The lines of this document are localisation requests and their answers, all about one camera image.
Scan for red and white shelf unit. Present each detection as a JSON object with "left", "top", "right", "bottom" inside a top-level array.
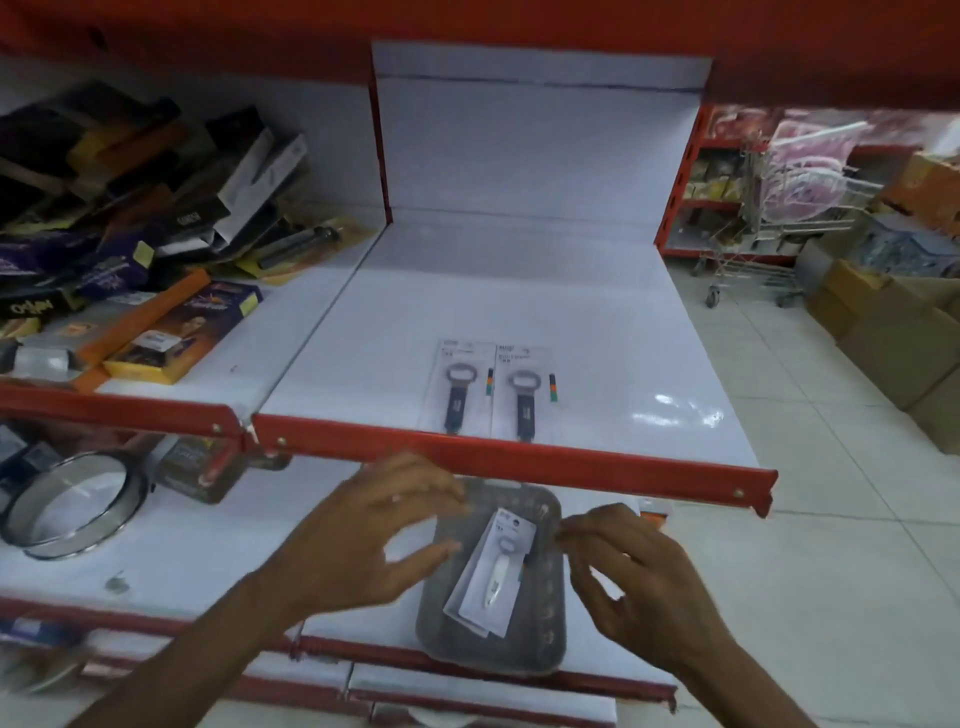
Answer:
[{"left": 0, "top": 0, "right": 960, "bottom": 728}]

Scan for small brown cardboard box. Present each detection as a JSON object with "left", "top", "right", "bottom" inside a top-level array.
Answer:
[{"left": 804, "top": 257, "right": 895, "bottom": 340}]

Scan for round metal sieve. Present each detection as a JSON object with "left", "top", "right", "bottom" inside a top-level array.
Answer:
[{"left": 0, "top": 447, "right": 149, "bottom": 561}]

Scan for metal tool on yellow card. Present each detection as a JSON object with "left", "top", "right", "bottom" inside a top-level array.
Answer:
[{"left": 231, "top": 216, "right": 363, "bottom": 288}]

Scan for red background shelf with goods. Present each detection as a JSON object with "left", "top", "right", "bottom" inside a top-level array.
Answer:
[{"left": 654, "top": 103, "right": 960, "bottom": 265}]

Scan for blue patterned bag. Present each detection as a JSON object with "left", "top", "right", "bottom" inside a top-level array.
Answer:
[{"left": 853, "top": 216, "right": 960, "bottom": 280}]

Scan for yellow and blue product box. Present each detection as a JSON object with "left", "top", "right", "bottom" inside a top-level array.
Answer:
[{"left": 102, "top": 280, "right": 265, "bottom": 386}]

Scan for pile of dark product boxes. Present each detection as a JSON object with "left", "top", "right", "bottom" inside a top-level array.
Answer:
[{"left": 0, "top": 77, "right": 376, "bottom": 320}]

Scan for dark box with red handle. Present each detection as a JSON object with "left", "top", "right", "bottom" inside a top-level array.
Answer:
[{"left": 152, "top": 433, "right": 250, "bottom": 505}]

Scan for orange cardboard box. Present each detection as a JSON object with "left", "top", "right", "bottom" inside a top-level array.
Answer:
[{"left": 879, "top": 152, "right": 960, "bottom": 235}]

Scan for person's left hand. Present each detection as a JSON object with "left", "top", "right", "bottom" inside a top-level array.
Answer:
[{"left": 258, "top": 450, "right": 471, "bottom": 628}]

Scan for white bottle opener package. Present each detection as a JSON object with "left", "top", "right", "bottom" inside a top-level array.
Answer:
[{"left": 442, "top": 507, "right": 543, "bottom": 640}]

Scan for pink goods in cart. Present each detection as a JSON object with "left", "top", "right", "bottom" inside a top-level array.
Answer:
[{"left": 763, "top": 112, "right": 867, "bottom": 220}]

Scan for long orange product box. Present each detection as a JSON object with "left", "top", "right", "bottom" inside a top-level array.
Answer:
[{"left": 13, "top": 267, "right": 213, "bottom": 393}]

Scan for grey plastic basket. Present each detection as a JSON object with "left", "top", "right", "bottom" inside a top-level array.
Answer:
[{"left": 414, "top": 478, "right": 569, "bottom": 673}]

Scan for large brown cardboard box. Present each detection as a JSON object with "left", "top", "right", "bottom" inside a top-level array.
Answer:
[{"left": 836, "top": 276, "right": 960, "bottom": 411}]

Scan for person's right forearm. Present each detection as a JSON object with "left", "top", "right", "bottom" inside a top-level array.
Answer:
[{"left": 675, "top": 636, "right": 820, "bottom": 728}]

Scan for person's right hand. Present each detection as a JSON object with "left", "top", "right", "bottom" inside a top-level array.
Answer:
[{"left": 557, "top": 501, "right": 744, "bottom": 677}]

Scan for metal shopping cart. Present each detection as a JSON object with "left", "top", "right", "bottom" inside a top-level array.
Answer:
[{"left": 688, "top": 133, "right": 888, "bottom": 310}]

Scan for person's left forearm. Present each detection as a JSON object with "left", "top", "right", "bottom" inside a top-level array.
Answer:
[{"left": 66, "top": 571, "right": 303, "bottom": 728}]

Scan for black bottle opener package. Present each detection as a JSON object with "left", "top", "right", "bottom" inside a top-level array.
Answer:
[
  {"left": 422, "top": 338, "right": 498, "bottom": 438},
  {"left": 490, "top": 342, "right": 558, "bottom": 445}
]

